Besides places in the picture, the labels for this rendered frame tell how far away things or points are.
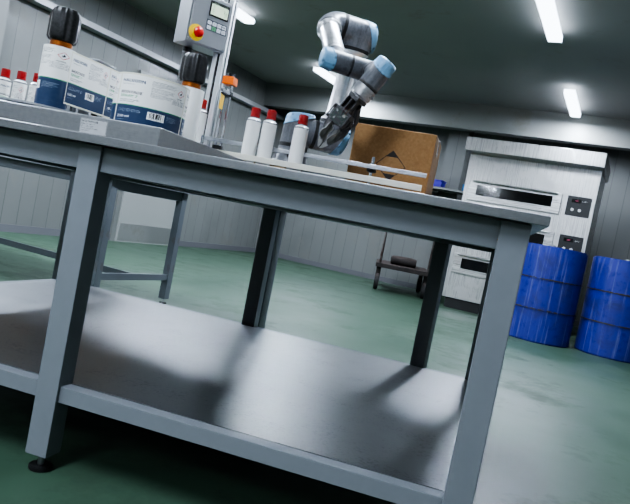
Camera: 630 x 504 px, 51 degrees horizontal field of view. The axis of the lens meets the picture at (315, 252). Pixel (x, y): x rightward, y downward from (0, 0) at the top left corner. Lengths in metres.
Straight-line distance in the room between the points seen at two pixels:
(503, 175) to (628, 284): 2.40
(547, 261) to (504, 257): 5.36
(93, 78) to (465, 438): 1.43
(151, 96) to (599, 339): 5.68
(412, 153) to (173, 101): 0.95
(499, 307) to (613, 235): 8.83
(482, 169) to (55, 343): 7.32
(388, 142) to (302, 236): 8.93
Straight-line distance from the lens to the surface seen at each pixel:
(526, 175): 8.50
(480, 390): 1.42
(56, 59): 2.02
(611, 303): 6.89
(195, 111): 2.16
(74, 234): 1.69
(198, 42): 2.59
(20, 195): 7.75
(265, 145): 2.34
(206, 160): 1.51
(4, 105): 1.90
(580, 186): 8.42
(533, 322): 6.77
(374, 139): 2.47
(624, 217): 10.21
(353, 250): 10.94
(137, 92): 1.86
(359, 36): 2.70
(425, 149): 2.44
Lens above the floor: 0.73
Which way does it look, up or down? 3 degrees down
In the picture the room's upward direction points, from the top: 11 degrees clockwise
